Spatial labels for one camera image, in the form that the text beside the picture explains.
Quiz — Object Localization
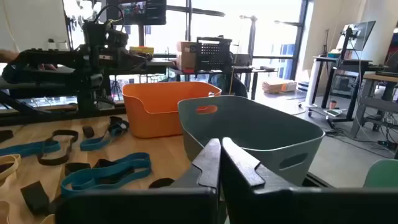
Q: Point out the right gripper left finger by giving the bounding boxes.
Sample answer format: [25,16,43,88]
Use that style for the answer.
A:
[55,138,222,224]

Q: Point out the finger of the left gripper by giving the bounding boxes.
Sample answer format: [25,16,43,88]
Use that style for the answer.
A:
[134,52,154,68]

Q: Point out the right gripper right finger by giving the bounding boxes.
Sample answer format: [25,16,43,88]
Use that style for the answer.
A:
[221,137,398,224]

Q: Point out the large wide blue rubber band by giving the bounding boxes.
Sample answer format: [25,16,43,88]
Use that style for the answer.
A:
[60,152,152,198]

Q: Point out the monitor on arm mount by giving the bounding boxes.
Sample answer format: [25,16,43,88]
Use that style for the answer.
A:
[340,21,377,52]

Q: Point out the small black rubber band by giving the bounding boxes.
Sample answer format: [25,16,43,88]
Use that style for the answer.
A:
[93,158,135,185]
[81,125,95,139]
[148,177,175,189]
[108,116,130,130]
[64,161,91,177]

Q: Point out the large thin black rubber band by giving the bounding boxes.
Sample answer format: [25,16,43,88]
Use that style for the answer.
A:
[37,129,80,166]

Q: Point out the long blue rubber band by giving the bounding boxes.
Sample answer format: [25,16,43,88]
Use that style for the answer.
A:
[0,139,62,158]

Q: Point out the yellow box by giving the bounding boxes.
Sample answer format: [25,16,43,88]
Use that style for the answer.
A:
[129,46,155,56]

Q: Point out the brown cardboard box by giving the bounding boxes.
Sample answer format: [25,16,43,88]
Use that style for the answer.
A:
[176,41,198,73]

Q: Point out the orange plastic basket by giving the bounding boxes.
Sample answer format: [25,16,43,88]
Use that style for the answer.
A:
[121,81,223,139]

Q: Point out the person's hand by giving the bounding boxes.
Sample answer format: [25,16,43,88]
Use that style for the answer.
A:
[0,49,20,63]
[37,63,59,72]

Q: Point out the black perforated crate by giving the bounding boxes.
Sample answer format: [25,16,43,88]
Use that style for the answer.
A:
[195,36,233,72]

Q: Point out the slate grey plastic basket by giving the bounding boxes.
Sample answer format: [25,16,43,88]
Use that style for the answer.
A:
[177,95,326,187]

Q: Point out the white board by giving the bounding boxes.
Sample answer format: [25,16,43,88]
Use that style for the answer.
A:
[0,0,70,52]

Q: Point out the dark backpack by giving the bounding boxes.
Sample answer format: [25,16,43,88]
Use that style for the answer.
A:
[208,73,249,98]

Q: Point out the teal green plastic basket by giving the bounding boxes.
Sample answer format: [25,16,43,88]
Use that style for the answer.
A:
[363,158,398,189]

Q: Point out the stack of cardboard sheets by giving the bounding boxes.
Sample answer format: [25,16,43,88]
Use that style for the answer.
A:
[262,78,299,95]

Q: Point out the black workbench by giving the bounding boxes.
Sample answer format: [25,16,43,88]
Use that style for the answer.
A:
[146,57,277,100]

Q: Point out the white cylinder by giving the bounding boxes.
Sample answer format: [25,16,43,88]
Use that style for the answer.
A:
[304,58,326,109]

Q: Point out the wooden top desk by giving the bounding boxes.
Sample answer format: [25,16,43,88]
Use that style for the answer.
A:
[349,72,398,139]

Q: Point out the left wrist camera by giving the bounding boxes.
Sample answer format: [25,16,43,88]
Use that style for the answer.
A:
[82,21,129,50]

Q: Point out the wall mounted screen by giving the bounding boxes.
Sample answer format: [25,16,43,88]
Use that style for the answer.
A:
[106,0,167,26]

